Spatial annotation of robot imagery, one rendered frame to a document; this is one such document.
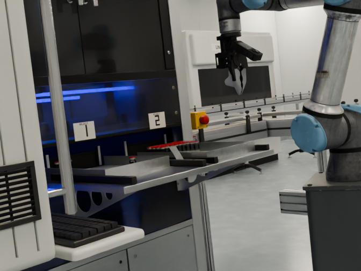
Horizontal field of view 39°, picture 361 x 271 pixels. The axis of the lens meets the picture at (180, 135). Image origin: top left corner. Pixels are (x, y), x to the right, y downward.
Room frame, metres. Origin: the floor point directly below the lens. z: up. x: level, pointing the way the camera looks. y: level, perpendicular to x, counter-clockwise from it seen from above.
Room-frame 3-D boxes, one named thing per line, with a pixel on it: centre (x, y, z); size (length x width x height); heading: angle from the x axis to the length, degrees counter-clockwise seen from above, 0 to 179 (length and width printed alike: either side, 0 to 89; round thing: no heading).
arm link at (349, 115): (1.59, -0.51, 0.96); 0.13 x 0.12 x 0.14; 126
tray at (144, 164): (1.68, 0.26, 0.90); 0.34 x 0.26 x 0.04; 46
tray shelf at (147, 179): (1.75, 0.09, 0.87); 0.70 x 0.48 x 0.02; 136
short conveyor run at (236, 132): (2.49, -0.17, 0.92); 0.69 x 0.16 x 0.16; 136
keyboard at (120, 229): (1.25, 0.34, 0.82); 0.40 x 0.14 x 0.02; 45
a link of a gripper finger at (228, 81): (1.78, -0.20, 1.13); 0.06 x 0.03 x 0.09; 45
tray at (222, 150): (1.86, -0.05, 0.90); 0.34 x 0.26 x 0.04; 46
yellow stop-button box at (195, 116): (2.18, -0.07, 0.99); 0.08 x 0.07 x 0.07; 46
